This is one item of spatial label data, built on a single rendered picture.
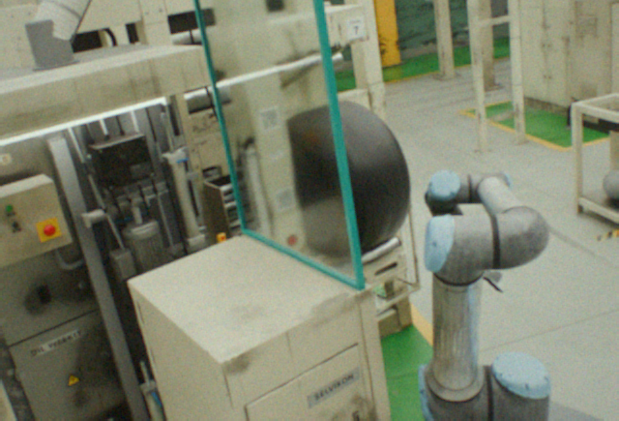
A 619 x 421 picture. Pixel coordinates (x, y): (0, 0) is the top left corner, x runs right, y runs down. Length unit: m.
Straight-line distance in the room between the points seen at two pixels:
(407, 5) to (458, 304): 11.03
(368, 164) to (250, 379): 1.06
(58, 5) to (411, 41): 10.55
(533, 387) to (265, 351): 0.75
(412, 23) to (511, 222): 11.10
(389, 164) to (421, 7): 10.24
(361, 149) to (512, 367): 0.87
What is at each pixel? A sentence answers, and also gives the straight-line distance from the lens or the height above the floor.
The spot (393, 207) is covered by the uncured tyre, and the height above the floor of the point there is 1.12.
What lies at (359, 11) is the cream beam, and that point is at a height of 1.76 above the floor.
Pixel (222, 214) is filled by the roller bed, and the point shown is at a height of 1.08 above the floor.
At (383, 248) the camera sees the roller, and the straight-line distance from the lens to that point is 2.50.
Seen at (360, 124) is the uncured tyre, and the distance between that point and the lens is 2.30.
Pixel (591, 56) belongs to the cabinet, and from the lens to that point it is 6.73.
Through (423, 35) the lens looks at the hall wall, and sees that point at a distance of 12.49.
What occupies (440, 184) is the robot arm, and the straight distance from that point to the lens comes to 1.90.
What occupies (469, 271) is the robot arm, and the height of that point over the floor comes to 1.33.
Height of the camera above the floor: 1.99
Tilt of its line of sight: 20 degrees down
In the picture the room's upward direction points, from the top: 10 degrees counter-clockwise
